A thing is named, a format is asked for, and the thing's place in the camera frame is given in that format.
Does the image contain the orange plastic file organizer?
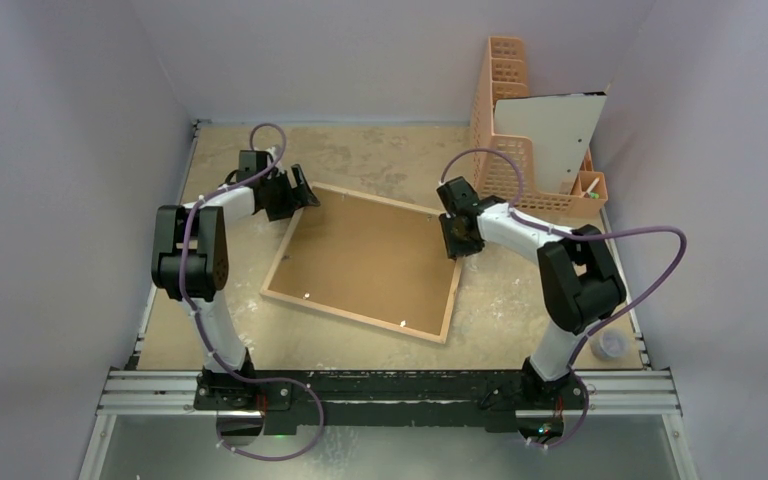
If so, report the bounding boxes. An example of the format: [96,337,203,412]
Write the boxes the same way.
[470,36,609,218]

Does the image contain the white wooden picture frame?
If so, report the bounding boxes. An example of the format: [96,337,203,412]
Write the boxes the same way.
[259,181,465,346]

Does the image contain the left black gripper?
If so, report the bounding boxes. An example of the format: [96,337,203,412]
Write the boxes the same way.
[262,166,319,221]

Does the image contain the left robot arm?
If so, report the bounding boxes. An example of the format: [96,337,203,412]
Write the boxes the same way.
[150,146,320,409]

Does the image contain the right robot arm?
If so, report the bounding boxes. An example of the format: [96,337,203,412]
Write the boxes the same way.
[436,177,626,407]

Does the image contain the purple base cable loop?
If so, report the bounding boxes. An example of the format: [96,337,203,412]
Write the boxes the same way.
[216,377,326,463]

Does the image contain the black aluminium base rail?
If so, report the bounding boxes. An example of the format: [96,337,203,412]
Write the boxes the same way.
[97,370,681,435]

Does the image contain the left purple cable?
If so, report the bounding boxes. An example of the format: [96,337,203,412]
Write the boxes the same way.
[178,123,289,382]

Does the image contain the white marker pen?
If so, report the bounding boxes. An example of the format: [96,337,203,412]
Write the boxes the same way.
[582,178,600,199]

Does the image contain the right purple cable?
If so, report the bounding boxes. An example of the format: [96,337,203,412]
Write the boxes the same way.
[439,147,689,372]

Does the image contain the white board sheet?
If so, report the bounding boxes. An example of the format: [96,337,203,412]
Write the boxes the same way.
[494,92,607,195]

